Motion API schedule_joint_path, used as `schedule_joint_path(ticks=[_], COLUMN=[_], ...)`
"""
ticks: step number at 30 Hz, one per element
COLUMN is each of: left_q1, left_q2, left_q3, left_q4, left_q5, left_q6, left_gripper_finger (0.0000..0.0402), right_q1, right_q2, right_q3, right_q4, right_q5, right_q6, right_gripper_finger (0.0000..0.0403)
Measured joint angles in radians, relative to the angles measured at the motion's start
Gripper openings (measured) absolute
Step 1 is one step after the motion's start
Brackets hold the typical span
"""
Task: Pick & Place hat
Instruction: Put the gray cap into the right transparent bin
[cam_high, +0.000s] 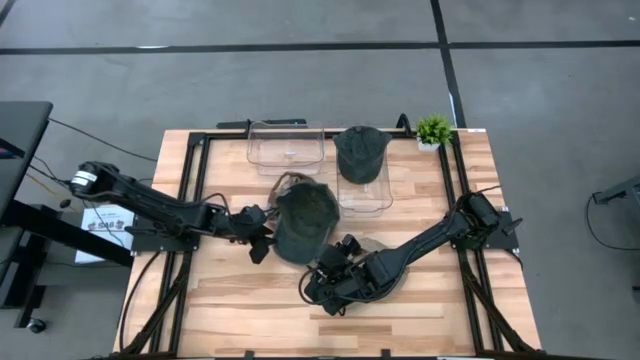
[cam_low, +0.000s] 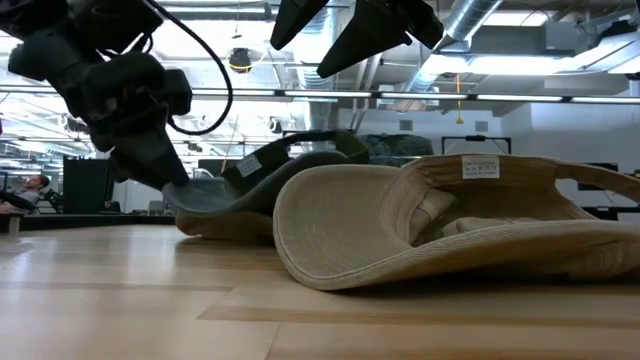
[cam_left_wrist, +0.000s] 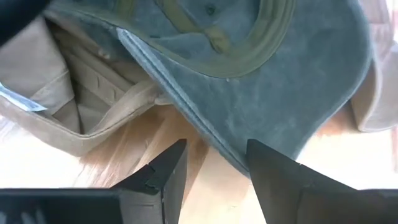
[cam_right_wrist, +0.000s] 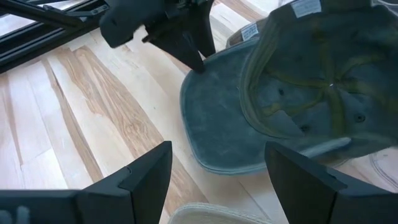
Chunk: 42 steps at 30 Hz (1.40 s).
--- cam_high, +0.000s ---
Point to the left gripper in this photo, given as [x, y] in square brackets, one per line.
[250, 222]

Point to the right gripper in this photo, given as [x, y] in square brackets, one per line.
[335, 280]

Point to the dark green cap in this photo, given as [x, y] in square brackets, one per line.
[306, 220]
[361, 155]

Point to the tan cap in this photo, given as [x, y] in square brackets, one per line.
[276, 192]
[372, 245]

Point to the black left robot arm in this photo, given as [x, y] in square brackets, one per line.
[150, 205]

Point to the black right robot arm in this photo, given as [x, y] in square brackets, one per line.
[425, 240]

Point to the wide clear plastic bin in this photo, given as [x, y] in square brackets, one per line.
[285, 150]

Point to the narrow clear plastic bin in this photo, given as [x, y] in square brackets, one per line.
[364, 200]

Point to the black clamp bar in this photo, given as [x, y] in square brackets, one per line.
[270, 122]

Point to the white printed paper sheet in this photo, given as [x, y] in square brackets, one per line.
[100, 235]

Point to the small potted green plant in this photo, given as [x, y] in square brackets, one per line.
[433, 131]

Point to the small black mouse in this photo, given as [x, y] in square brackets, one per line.
[65, 203]

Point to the black caster wheel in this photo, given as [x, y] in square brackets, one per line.
[36, 325]

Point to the black desk top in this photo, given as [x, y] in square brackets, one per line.
[20, 145]

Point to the grey metal stand foot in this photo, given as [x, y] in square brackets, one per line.
[620, 192]

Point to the small black edge bracket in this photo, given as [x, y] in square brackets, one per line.
[249, 355]
[385, 355]

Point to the black aluminium table frame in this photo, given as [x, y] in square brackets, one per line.
[230, 135]

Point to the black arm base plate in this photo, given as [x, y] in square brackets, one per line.
[165, 245]
[505, 235]

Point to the black clamp bracket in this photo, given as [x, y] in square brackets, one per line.
[404, 122]

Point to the black desk leg frame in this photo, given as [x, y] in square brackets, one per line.
[60, 227]

